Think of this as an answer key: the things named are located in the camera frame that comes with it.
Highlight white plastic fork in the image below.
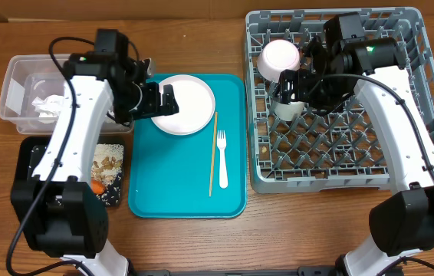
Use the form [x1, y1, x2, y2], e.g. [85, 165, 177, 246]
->
[216, 130, 229, 189]

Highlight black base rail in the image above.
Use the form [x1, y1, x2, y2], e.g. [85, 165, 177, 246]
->
[133, 266, 344, 276]

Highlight white bowl with food scraps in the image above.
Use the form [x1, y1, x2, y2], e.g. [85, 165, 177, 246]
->
[257, 39, 301, 82]

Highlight small white round cup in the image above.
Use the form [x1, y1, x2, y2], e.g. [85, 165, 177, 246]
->
[272, 100, 305, 121]

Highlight orange carrot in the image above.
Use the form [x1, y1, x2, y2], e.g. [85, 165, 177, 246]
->
[91, 179, 106, 195]

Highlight black plastic tray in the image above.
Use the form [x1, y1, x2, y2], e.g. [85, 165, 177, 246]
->
[12, 135, 126, 209]

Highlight wooden chopstick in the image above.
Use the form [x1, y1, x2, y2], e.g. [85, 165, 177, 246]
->
[209, 111, 218, 197]

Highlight large white plate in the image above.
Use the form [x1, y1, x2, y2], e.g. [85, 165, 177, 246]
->
[152, 74, 215, 136]

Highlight clear plastic bin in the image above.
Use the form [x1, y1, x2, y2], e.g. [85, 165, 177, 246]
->
[0, 54, 139, 135]

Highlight grey dish rack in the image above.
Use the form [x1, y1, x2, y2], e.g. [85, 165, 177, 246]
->
[244, 7, 434, 193]

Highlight teal plastic tray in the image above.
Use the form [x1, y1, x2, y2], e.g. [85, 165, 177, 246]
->
[128, 74, 247, 219]

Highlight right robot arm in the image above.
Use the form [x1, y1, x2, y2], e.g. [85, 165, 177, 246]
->
[272, 12, 434, 275]

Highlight spilled rice and peanuts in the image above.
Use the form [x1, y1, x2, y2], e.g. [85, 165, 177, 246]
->
[91, 143, 124, 207]

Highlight white napkin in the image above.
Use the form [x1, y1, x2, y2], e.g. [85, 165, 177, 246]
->
[31, 94, 64, 123]

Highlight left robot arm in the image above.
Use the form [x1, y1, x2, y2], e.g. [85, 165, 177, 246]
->
[10, 29, 179, 275]

